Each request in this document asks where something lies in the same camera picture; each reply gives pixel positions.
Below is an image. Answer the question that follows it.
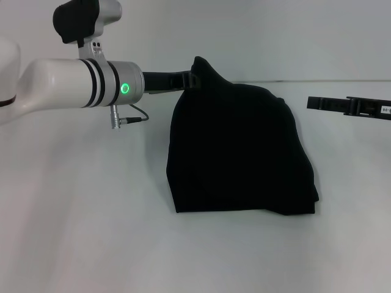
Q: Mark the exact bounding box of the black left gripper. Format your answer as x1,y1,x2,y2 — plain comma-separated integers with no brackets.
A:
142,68,203,95

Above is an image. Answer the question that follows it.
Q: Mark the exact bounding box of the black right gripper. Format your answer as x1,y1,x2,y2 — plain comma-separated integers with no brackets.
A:
306,95,391,122

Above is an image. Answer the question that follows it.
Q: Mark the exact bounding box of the black shirt with FREE print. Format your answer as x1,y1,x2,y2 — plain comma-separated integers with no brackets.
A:
166,56,321,217

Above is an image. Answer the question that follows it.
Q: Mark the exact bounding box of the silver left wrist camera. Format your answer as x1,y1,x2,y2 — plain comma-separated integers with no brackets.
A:
52,0,124,60

